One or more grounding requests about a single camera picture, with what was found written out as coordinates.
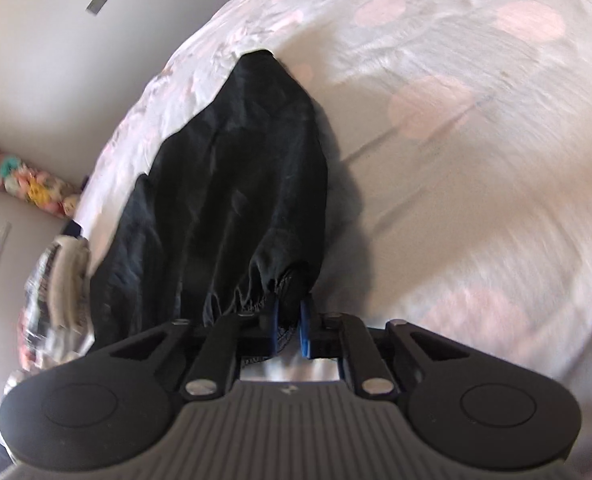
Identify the black pants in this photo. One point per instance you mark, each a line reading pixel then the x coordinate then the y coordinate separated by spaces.
pixel 225 200

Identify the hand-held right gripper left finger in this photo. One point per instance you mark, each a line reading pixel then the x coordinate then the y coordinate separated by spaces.
pixel 274 329

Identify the row of plush toys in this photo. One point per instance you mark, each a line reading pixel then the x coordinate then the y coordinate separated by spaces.
pixel 25 180

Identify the white pink-dotted bed sheet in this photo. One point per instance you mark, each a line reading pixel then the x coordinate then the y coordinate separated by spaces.
pixel 451 170

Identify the patterned cloth pile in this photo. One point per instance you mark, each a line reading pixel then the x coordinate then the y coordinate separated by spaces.
pixel 55 300

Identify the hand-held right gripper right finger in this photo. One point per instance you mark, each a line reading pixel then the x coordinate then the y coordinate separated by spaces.
pixel 305 330

